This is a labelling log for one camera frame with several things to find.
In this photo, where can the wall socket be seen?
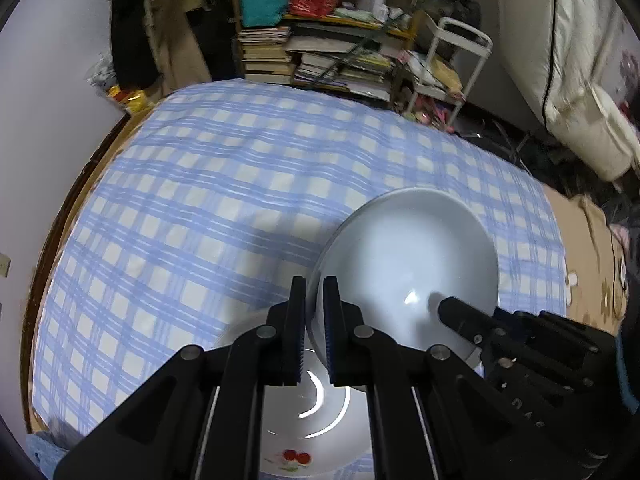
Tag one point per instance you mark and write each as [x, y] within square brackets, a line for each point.
[5, 263]

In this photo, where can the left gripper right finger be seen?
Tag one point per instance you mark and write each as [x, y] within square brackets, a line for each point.
[344, 359]

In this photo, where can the blue checkered tablecloth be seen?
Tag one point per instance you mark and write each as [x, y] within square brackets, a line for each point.
[224, 193]

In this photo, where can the wooden bookshelf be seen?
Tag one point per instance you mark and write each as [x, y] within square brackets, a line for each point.
[314, 44]

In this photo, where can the stack of books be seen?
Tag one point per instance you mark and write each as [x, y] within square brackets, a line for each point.
[264, 58]

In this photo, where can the green pole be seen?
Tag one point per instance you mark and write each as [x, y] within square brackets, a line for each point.
[414, 13]

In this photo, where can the large cherry plate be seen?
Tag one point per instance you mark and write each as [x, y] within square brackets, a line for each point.
[315, 430]

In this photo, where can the beige blanket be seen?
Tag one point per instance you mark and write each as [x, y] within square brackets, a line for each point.
[602, 281]

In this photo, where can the large white bowl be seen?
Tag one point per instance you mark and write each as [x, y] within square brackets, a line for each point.
[397, 257]

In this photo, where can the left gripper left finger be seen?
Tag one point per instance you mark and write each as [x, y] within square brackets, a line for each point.
[286, 346]

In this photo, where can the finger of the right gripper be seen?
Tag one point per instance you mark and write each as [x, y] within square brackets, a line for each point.
[466, 321]

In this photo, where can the white utility cart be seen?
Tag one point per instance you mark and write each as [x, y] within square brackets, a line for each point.
[438, 93]

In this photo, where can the hanging clothes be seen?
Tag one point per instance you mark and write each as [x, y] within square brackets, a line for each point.
[166, 45]

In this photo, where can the white duvet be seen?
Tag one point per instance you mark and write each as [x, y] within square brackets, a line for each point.
[555, 51]

